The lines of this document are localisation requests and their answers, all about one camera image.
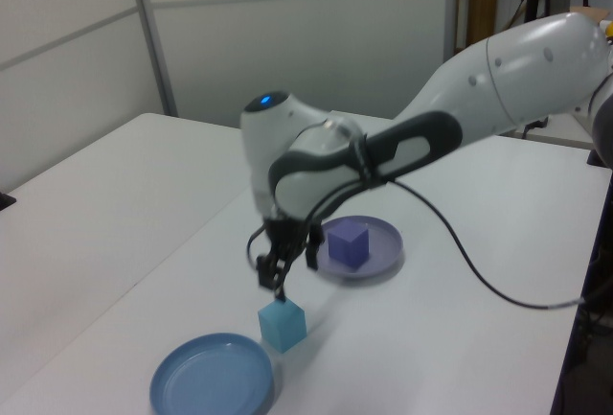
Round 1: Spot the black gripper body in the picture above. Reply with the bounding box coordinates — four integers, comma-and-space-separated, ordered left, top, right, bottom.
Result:
264, 216, 313, 268

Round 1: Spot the purple cube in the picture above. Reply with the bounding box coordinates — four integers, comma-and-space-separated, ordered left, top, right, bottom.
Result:
328, 222, 371, 271

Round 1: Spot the light blue cube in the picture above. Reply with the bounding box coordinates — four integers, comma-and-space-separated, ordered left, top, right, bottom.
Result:
258, 300, 307, 354

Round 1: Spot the purple plate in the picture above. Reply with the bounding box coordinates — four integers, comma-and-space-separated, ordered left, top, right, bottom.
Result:
313, 215, 405, 281

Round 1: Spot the blue plate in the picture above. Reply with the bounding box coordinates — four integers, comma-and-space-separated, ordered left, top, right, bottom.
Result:
149, 332, 274, 415

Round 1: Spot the grey metal pole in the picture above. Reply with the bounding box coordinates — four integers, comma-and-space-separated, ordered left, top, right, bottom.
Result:
446, 0, 461, 65

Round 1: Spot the brown cardboard panel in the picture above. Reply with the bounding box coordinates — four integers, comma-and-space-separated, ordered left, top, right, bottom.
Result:
466, 0, 500, 50

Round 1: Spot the black tripod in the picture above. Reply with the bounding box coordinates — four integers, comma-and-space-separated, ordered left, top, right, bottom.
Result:
506, 0, 548, 32

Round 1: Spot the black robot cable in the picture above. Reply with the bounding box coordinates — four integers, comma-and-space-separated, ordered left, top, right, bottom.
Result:
246, 177, 613, 311

